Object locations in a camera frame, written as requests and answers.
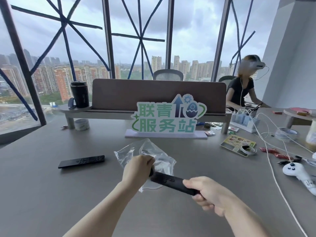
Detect person's left hand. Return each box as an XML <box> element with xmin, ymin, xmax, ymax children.
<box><xmin>122</xmin><ymin>155</ymin><xmax>155</xmax><ymax>188</ymax></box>

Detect person's right hand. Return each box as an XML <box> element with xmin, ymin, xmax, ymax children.
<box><xmin>184</xmin><ymin>176</ymin><xmax>239</xmax><ymax>217</ymax></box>

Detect clear plastic bag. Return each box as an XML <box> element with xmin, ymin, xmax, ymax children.
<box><xmin>114</xmin><ymin>138</ymin><xmax>177</xmax><ymax>193</ymax></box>

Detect black remote control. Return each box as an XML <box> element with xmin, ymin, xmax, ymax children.
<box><xmin>149</xmin><ymin>170</ymin><xmax>201</xmax><ymax>196</ymax></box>
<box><xmin>58</xmin><ymin>155</ymin><xmax>105</xmax><ymax>170</ymax></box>

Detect person's left forearm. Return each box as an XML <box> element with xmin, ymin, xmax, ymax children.
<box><xmin>63</xmin><ymin>180</ymin><xmax>134</xmax><ymax>237</ymax></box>

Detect person's right forearm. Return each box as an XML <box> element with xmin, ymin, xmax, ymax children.
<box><xmin>222</xmin><ymin>198</ymin><xmax>280</xmax><ymax>237</ymax></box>

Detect white sign base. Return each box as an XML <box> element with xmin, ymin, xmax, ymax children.
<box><xmin>124</xmin><ymin>129</ymin><xmax>208</xmax><ymax>139</ymax></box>

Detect green and white standing sign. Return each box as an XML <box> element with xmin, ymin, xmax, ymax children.
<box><xmin>131</xmin><ymin>94</ymin><xmax>207</xmax><ymax>134</ymax></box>

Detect colourful sticker sheet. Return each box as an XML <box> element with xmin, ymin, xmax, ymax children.
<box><xmin>220</xmin><ymin>134</ymin><xmax>256</xmax><ymax>154</ymax></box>

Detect grey desk shelf riser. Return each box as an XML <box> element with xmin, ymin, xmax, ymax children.
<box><xmin>60</xmin><ymin>104</ymin><xmax>233</xmax><ymax>135</ymax></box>

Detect brown desk divider panel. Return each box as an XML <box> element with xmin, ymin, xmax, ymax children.
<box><xmin>92</xmin><ymin>79</ymin><xmax>227</xmax><ymax>114</ymax></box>

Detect white charging station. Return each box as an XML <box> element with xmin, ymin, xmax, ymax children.
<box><xmin>229</xmin><ymin>109</ymin><xmax>261</xmax><ymax>134</ymax></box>

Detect white tape roll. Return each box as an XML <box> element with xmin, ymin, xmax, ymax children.
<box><xmin>74</xmin><ymin>119</ymin><xmax>90</xmax><ymax>131</ymax></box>

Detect red snack packet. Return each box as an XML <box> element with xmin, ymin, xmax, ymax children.
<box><xmin>275</xmin><ymin>153</ymin><xmax>295</xmax><ymax>161</ymax></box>
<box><xmin>259</xmin><ymin>147</ymin><xmax>279</xmax><ymax>155</ymax></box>

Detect grey mesh office chair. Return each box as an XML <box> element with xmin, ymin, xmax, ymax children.
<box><xmin>153</xmin><ymin>69</ymin><xmax>184</xmax><ymax>81</ymax></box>

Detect black travel tumbler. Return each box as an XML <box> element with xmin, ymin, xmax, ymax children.
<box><xmin>70</xmin><ymin>81</ymin><xmax>90</xmax><ymax>108</ymax></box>

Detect white handheld controller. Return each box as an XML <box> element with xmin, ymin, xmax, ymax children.
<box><xmin>282</xmin><ymin>162</ymin><xmax>316</xmax><ymax>189</ymax></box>

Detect clear tape roll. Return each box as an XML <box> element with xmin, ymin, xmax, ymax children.
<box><xmin>275</xmin><ymin>127</ymin><xmax>298</xmax><ymax>143</ymax></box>

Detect dark office chair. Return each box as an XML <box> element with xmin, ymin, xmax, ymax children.
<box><xmin>218</xmin><ymin>75</ymin><xmax>237</xmax><ymax>90</ymax></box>

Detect round wooden stand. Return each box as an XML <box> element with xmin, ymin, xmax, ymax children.
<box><xmin>283</xmin><ymin>108</ymin><xmax>316</xmax><ymax>129</ymax></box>

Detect cream lidded jar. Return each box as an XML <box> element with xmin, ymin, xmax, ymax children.
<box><xmin>305</xmin><ymin>118</ymin><xmax>316</xmax><ymax>151</ymax></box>

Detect white headset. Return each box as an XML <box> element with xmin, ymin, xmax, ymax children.
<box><xmin>240</xmin><ymin>58</ymin><xmax>270</xmax><ymax>72</ymax></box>

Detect white charging cable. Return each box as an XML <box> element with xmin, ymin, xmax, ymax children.
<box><xmin>252</xmin><ymin>110</ymin><xmax>316</xmax><ymax>237</ymax></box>

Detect dark window frame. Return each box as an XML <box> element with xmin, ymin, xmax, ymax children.
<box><xmin>0</xmin><ymin>0</ymin><xmax>237</xmax><ymax>126</ymax></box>

